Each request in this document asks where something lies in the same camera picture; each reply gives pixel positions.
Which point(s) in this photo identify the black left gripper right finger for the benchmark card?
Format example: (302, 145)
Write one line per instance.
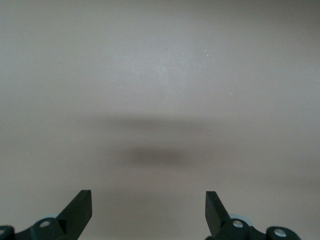
(215, 215)

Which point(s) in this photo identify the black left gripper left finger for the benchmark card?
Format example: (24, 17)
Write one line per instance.
(75, 215)

